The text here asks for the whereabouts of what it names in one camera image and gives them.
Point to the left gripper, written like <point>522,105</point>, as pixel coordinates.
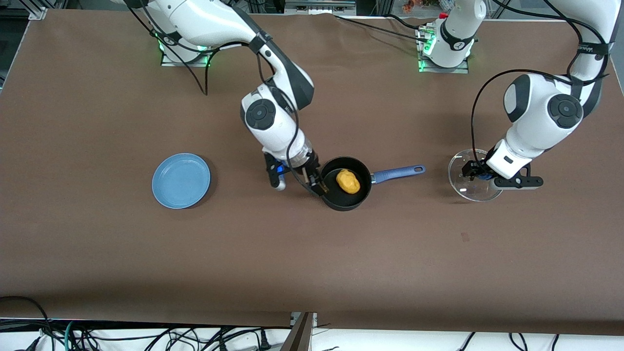
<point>471,169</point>

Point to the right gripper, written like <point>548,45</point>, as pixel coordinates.
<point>310,167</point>

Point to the glass lid with blue knob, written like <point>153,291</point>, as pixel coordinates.
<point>468,192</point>

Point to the yellow potato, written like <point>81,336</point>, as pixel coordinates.
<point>348,181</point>

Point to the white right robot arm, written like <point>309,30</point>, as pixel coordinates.
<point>204,19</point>

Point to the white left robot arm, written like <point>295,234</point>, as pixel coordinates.
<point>536,112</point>

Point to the light blue plate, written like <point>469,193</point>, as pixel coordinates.
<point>180,181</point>

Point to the black power plug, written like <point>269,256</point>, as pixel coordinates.
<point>263,341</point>

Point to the brown table cover mat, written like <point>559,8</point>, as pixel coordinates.
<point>146,263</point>

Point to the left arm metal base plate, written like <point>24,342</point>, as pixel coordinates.
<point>424,66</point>

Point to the aluminium frame rail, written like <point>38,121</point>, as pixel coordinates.
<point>317,7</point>

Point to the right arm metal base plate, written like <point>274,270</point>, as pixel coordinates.
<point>168,61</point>

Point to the aluminium frame corner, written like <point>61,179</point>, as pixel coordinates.
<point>38,10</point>

